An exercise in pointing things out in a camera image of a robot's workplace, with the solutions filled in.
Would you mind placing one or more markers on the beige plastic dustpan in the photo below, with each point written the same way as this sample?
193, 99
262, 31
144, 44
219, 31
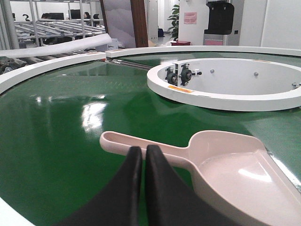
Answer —
235, 174

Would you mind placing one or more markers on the left green bearing block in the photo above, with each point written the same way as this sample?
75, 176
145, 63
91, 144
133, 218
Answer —
171, 77

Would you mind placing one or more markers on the right green bearing block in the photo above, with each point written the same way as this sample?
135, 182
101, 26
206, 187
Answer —
187, 74

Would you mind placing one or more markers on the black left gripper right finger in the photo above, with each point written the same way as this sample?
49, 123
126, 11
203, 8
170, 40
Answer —
170, 202

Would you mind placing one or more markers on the green conveyor belt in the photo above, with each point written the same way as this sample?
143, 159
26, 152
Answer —
51, 162

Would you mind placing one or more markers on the pink wall notice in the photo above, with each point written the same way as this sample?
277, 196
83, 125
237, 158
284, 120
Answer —
190, 17

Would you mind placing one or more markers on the brown wooden pillar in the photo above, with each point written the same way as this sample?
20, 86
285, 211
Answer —
139, 23

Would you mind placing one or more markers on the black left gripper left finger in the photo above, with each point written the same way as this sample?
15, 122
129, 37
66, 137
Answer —
117, 203

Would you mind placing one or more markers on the steel roller conveyor rack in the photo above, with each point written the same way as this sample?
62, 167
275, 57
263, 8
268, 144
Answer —
38, 20

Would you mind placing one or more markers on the white outer conveyor rim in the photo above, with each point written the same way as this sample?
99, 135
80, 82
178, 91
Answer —
17, 76

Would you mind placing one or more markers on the black wall-mounted machine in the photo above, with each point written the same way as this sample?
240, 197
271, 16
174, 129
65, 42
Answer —
221, 14

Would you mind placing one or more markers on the green bearing block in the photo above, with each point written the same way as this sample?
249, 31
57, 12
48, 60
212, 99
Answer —
187, 74
171, 77

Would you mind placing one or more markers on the red bin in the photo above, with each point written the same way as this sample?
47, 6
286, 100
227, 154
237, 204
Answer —
180, 43

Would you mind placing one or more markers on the green potted plant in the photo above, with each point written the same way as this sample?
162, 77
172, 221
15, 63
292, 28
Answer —
174, 19

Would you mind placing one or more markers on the white foam tube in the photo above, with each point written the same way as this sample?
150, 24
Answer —
88, 42

